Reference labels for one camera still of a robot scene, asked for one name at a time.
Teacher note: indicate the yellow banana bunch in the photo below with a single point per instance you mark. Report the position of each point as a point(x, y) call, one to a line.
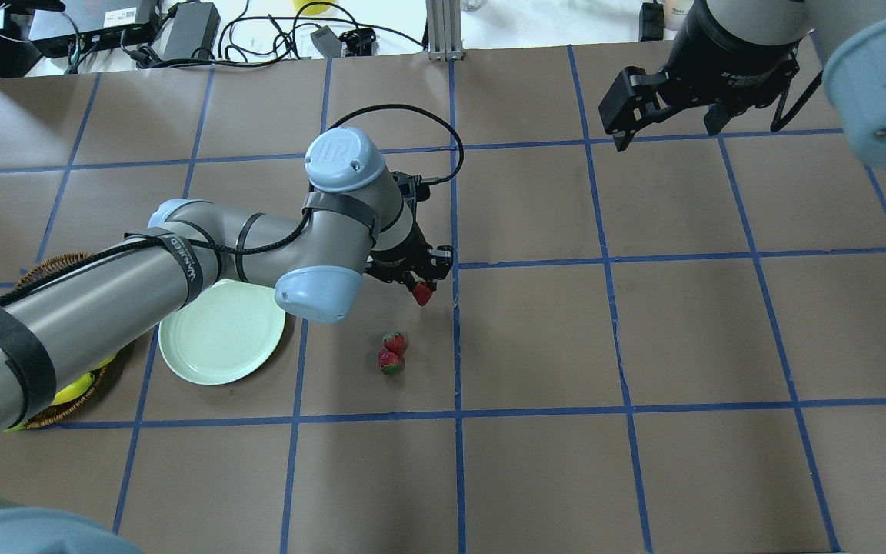
point(69, 400)

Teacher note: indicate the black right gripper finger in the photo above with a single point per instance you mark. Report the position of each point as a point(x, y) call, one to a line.
point(632, 103)
point(717, 117)

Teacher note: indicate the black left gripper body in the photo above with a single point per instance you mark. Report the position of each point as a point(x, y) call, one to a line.
point(406, 260)

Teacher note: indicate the light green plate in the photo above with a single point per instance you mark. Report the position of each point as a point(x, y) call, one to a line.
point(222, 336)

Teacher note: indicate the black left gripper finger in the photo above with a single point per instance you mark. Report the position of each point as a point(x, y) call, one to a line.
point(433, 264)

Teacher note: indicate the aluminium frame post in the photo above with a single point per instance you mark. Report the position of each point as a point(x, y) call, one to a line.
point(443, 30)

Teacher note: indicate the black power adapter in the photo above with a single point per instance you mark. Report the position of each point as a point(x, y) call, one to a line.
point(194, 26)

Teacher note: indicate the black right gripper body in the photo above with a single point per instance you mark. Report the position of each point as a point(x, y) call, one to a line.
point(727, 73)

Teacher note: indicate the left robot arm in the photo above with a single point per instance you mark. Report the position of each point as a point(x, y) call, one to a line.
point(359, 218)

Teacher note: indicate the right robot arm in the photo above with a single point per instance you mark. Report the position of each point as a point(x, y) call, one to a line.
point(841, 50)

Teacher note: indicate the red strawberry of pair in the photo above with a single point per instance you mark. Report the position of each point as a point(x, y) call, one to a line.
point(389, 362)
point(395, 342)

